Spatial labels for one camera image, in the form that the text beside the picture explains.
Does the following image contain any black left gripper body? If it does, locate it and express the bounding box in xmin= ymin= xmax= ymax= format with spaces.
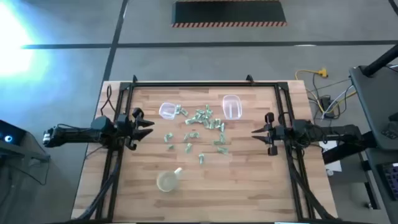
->
xmin=116 ymin=107 xmax=145 ymax=151

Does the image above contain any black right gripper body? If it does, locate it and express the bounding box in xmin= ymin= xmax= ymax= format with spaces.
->
xmin=264 ymin=111 xmax=295 ymax=157

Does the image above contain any small clear plastic container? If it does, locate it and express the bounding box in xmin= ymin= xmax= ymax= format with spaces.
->
xmin=158 ymin=101 xmax=177 ymax=121

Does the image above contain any wide clear plastic container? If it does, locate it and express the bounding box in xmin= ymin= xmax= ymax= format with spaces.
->
xmin=221 ymin=94 xmax=244 ymax=121

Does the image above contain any black power brick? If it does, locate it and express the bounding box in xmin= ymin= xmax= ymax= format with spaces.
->
xmin=320 ymin=95 xmax=336 ymax=119

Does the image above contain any cream ceramic mug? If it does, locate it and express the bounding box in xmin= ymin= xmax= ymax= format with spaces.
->
xmin=155 ymin=167 xmax=183 ymax=193

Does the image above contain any white paper sheet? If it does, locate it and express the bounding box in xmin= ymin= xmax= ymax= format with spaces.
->
xmin=318 ymin=139 xmax=343 ymax=174

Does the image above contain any black desk support bar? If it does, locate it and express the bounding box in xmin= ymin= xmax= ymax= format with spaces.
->
xmin=322 ymin=130 xmax=379 ymax=165

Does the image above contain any grey keyboard tray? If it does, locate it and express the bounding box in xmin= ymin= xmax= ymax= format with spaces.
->
xmin=364 ymin=147 xmax=398 ymax=224

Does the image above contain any grey side desk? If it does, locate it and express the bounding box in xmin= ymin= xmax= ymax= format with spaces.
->
xmin=348 ymin=64 xmax=398 ymax=151

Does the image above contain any dark side stand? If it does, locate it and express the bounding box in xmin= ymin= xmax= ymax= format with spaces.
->
xmin=0 ymin=136 xmax=51 ymax=224

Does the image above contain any black keyboard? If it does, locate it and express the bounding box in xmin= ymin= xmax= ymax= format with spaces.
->
xmin=377 ymin=161 xmax=398 ymax=202

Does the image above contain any black device with blue light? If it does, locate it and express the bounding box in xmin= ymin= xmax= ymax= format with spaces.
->
xmin=0 ymin=119 xmax=27 ymax=146

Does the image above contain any black mat with striped edge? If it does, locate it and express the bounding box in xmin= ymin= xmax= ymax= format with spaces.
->
xmin=171 ymin=0 xmax=287 ymax=28

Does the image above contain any black slanted pole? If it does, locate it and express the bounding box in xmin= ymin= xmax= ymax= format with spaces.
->
xmin=362 ymin=43 xmax=398 ymax=78

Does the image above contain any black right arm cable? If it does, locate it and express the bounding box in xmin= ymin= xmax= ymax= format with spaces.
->
xmin=277 ymin=111 xmax=293 ymax=125

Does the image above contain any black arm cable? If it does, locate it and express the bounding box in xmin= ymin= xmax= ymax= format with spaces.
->
xmin=277 ymin=111 xmax=293 ymax=125
xmin=99 ymin=83 xmax=115 ymax=118

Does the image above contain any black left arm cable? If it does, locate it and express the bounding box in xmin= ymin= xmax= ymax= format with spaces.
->
xmin=99 ymin=83 xmax=115 ymax=118

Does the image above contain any black metal rig frame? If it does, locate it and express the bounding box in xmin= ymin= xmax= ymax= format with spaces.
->
xmin=70 ymin=74 xmax=338 ymax=224

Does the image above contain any yellow extension cord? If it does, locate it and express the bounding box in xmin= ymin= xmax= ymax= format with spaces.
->
xmin=294 ymin=67 xmax=358 ymax=115

